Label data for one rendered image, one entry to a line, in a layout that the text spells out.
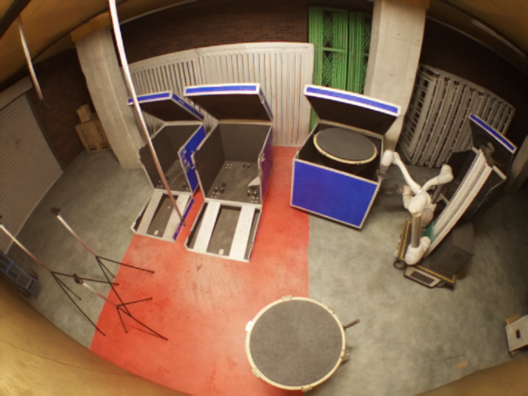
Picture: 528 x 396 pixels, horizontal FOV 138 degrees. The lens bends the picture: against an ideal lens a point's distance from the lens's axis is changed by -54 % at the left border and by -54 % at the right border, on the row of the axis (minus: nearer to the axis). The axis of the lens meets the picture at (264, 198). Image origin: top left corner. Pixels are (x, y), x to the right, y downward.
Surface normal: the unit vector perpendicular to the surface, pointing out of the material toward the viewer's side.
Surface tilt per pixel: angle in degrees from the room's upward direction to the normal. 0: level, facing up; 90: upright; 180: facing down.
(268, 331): 0
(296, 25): 90
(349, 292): 0
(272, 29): 90
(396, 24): 90
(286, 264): 0
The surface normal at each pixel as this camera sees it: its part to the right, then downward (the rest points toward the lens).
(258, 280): -0.04, -0.70
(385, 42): -0.11, 0.71
